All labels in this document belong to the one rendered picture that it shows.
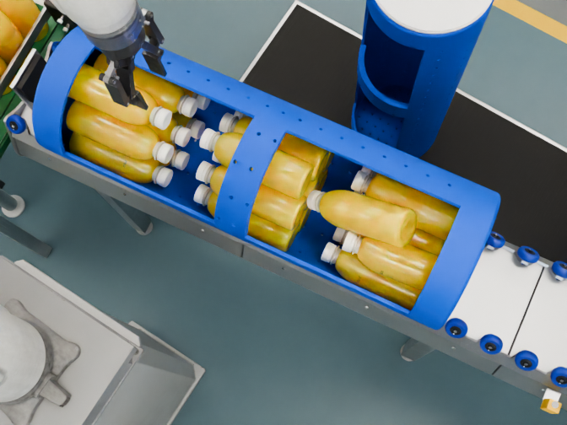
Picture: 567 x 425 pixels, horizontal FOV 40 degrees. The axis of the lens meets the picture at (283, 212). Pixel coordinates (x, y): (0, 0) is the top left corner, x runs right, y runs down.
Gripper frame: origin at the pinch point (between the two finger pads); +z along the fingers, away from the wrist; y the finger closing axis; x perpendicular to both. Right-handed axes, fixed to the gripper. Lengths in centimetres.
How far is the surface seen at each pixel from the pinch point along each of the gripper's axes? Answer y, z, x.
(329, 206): -2.4, 18.4, -36.0
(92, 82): -0.6, 12.6, 14.6
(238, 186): -7.6, 11.7, -20.2
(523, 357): -10, 35, -82
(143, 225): -9, 123, 28
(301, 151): 4.9, 17.3, -26.8
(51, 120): -10.3, 14.0, 18.7
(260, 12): 82, 134, 30
